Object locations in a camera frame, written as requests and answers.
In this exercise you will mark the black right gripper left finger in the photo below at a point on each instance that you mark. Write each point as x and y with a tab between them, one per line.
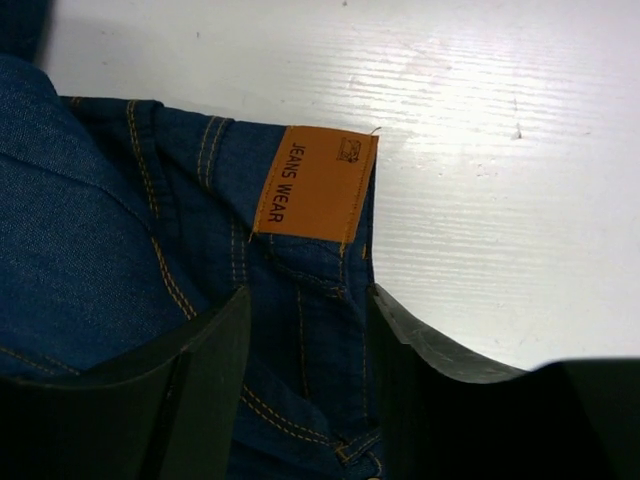
164	410

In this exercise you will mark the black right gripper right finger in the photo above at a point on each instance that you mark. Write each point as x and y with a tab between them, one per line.
448	412

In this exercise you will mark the dark blue denim trousers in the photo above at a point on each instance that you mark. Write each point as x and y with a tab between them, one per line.
121	220

